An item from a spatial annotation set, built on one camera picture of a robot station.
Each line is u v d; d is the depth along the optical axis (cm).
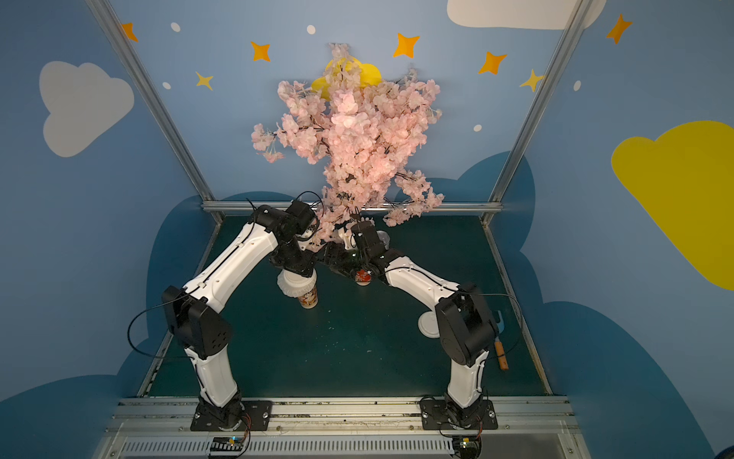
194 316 46
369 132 60
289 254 69
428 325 91
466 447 73
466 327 49
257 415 75
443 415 74
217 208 122
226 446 73
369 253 69
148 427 74
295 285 81
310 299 90
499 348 48
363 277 97
